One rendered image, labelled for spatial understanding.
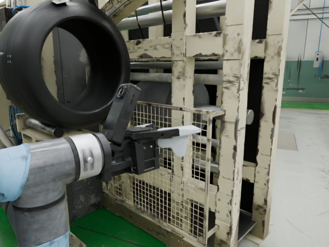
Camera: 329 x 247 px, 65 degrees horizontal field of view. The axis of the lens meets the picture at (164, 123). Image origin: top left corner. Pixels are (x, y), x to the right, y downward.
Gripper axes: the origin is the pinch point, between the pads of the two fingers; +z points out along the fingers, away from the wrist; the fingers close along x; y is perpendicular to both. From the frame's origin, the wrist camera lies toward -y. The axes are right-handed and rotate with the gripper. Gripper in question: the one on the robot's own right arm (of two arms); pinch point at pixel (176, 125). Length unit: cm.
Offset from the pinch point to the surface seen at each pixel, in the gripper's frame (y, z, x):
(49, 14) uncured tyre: -42, -2, -66
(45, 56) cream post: -34, 8, -110
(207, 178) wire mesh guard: 34, 50, -36
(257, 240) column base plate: 99, 113, -49
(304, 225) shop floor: 102, 157, -35
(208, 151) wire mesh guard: 20, 50, -34
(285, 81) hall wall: -14, 889, -372
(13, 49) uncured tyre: -29, -16, -71
